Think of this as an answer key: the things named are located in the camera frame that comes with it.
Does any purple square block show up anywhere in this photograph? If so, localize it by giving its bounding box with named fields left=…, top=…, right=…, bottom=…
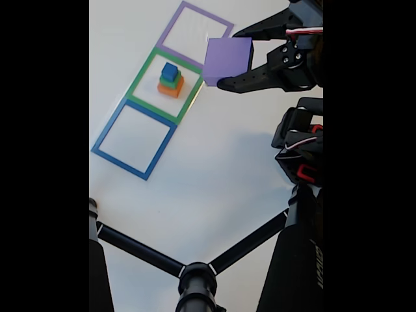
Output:
left=201, top=36, right=254, bottom=87

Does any blue square frame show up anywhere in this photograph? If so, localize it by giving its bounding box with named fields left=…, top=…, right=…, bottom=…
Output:
left=90, top=98, right=178, bottom=181

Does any green square frame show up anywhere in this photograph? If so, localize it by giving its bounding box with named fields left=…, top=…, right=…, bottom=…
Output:
left=125, top=47, right=208, bottom=126

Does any orange square block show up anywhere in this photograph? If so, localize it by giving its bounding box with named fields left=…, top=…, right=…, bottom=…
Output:
left=157, top=76, right=185, bottom=99

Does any small blue cube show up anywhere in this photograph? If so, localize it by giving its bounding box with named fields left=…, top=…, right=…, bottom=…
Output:
left=161, top=62, right=179, bottom=81

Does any black camera tripod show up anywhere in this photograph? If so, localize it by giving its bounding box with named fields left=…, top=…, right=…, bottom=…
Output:
left=89, top=185, right=324, bottom=312

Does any green square block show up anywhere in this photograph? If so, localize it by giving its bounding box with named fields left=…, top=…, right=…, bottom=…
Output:
left=159, top=71, right=183, bottom=89

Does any purple square frame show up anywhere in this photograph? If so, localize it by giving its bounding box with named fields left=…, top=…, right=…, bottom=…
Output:
left=155, top=0, right=235, bottom=72

